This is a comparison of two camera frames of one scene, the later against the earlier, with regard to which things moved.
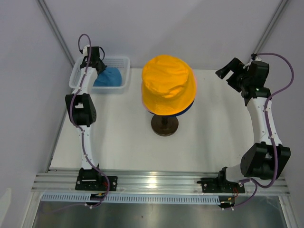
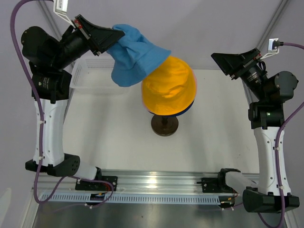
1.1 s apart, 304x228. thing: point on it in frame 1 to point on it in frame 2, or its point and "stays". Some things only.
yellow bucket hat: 168,84 stays
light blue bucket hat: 110,77 to 134,56
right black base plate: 220,185 stays
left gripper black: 103,67 to 102,38
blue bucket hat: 185,110 stays
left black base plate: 96,183 stays
